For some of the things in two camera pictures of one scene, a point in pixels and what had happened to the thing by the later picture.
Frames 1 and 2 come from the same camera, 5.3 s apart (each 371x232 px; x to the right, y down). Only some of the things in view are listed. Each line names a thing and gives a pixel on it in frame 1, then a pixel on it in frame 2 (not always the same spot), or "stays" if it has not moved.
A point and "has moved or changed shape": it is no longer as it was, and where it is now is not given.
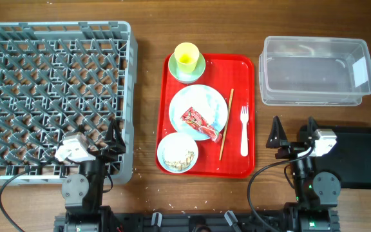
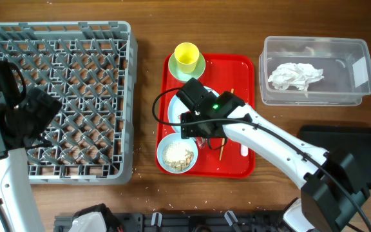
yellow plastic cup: [186, 55] stays
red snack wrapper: [194, 118] has moved or changed shape
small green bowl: [187, 77] stays
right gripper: [291, 149] to [190, 131]
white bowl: [178, 152] stays
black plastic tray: [361, 158] stays
